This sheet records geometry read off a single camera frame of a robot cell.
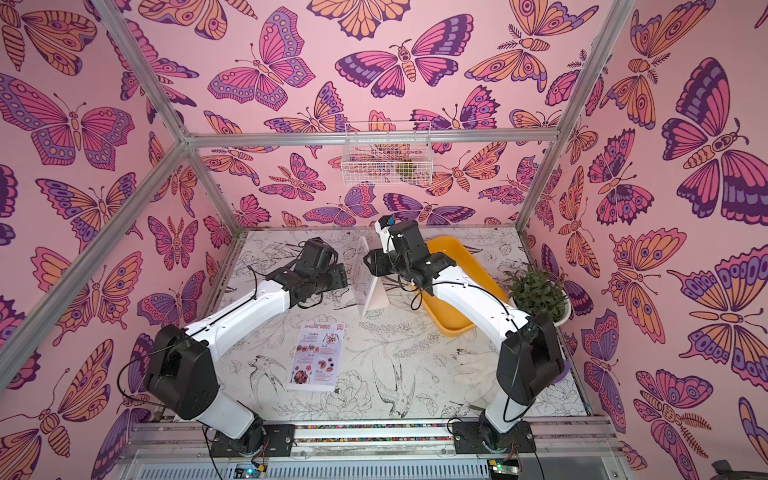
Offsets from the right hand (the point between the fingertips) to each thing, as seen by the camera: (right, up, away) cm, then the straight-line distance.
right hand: (373, 254), depth 82 cm
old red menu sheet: (-18, -30, +6) cm, 36 cm away
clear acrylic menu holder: (-1, -11, +6) cm, 13 cm away
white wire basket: (+4, +32, +13) cm, 35 cm away
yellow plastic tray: (+22, -20, +10) cm, 31 cm away
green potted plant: (+43, -10, -2) cm, 45 cm away
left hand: (-9, -6, +7) cm, 13 cm away
